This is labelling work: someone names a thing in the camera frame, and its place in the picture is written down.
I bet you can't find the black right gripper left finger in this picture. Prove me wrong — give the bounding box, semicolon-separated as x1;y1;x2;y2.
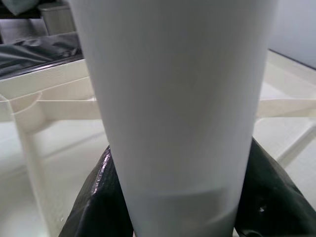
59;144;135;237

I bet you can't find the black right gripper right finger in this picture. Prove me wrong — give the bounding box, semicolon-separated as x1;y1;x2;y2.
233;138;316;237

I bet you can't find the white plastic children table top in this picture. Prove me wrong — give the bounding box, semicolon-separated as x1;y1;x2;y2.
0;49;316;237

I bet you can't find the white plastic table leg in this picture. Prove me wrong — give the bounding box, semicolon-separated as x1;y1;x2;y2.
68;0;272;237

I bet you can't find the grey metal bin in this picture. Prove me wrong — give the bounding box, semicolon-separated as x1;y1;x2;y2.
38;3;76;35

